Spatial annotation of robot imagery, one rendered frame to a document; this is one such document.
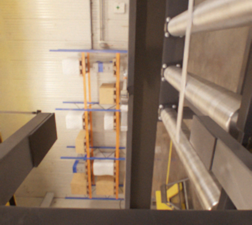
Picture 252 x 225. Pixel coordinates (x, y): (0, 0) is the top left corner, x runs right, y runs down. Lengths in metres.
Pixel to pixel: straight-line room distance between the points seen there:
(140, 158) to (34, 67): 10.26
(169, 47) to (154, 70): 0.95
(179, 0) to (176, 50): 0.31
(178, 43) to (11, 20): 10.11
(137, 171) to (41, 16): 10.02
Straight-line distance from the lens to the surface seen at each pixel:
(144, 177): 0.45
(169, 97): 1.35
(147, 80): 0.35
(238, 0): 0.53
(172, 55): 1.30
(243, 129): 0.42
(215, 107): 0.57
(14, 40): 10.91
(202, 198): 0.70
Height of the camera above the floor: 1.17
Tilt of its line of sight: level
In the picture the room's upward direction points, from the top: 89 degrees counter-clockwise
